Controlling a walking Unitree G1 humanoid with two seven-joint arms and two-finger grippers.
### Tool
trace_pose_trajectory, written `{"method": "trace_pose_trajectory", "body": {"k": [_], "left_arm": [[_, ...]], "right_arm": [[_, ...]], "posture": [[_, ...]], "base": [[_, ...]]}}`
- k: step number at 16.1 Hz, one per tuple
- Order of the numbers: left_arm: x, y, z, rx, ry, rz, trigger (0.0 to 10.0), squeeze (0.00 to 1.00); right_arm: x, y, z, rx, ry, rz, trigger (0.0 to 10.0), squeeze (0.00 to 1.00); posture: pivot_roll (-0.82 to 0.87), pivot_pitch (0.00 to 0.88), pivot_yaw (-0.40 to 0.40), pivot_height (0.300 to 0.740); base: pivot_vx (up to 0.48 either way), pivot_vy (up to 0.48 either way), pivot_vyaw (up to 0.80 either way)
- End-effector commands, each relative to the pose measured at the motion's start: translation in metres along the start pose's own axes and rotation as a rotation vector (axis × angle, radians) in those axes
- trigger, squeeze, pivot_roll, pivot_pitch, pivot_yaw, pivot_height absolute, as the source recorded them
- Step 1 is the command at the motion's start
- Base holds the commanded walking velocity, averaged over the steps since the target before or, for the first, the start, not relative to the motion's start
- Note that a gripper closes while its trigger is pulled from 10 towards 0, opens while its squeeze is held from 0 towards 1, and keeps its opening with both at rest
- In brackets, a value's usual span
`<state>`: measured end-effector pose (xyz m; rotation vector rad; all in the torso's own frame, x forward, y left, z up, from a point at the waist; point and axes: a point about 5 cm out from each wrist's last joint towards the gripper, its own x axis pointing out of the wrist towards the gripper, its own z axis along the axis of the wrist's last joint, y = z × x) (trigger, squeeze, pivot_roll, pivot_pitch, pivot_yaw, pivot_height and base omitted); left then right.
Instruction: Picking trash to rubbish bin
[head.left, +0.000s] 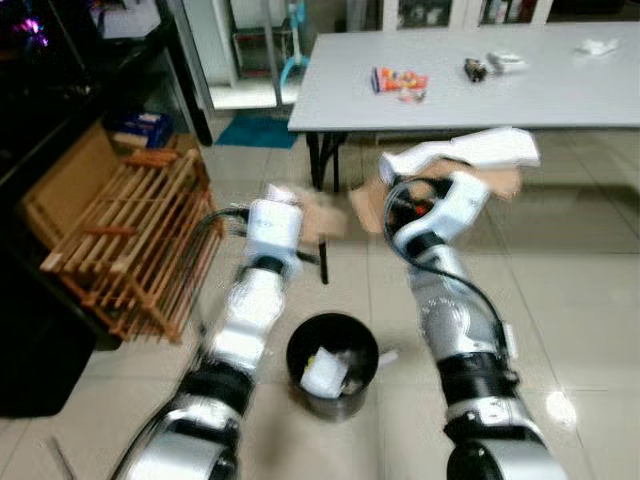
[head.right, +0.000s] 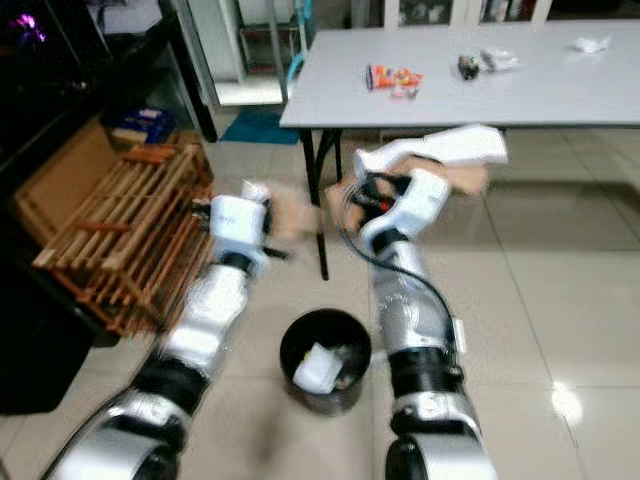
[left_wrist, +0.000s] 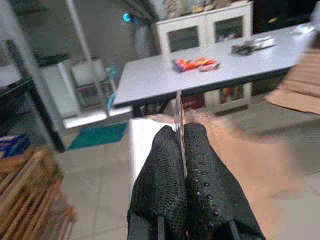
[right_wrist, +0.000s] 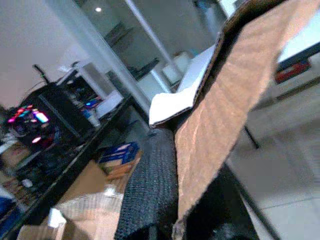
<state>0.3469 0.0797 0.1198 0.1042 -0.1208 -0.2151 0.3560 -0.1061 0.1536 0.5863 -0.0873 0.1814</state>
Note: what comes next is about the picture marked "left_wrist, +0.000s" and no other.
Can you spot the wooden slat rack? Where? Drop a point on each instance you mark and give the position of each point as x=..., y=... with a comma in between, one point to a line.
x=30, y=190

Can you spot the red snack wrapper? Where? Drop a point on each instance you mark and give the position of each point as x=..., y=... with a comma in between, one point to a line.
x=190, y=64

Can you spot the black metal stand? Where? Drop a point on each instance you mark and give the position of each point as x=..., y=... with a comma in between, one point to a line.
x=45, y=112

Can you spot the small white red wrapper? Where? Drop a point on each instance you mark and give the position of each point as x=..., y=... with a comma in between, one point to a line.
x=210, y=67

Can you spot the yellow label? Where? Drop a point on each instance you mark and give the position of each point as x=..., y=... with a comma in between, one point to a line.
x=273, y=20

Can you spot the white paper packet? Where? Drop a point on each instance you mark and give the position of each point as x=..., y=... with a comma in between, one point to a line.
x=263, y=42

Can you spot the blue crate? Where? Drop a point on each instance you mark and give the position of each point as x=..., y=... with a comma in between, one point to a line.
x=13, y=145

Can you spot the white partition post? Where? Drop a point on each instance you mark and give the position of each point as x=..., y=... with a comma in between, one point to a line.
x=22, y=57
x=77, y=32

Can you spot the teal curved hook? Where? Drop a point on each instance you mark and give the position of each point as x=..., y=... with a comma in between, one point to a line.
x=127, y=17

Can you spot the white low cabinet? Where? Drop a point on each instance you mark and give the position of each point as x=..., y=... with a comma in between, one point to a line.
x=86, y=82

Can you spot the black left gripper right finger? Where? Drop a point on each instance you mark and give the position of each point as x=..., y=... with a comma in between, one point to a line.
x=212, y=195

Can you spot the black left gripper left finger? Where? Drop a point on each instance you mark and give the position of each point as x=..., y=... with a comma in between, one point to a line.
x=157, y=187

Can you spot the large torn cardboard piece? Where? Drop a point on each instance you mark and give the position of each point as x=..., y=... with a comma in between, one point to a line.
x=300, y=82

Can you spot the teal floor mat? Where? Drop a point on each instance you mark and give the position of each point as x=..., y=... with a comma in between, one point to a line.
x=100, y=135

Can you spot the black table leg frame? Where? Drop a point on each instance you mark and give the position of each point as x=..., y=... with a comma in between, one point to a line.
x=138, y=111

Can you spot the dark green snack wrapper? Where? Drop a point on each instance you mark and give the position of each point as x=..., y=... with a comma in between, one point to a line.
x=241, y=49

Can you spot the dark wooden cabinet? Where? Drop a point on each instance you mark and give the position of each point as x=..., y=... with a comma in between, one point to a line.
x=282, y=10

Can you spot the white glass-door cabinet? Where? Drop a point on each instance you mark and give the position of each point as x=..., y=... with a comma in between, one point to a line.
x=206, y=27

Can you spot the red box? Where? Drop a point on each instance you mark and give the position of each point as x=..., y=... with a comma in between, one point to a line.
x=192, y=102

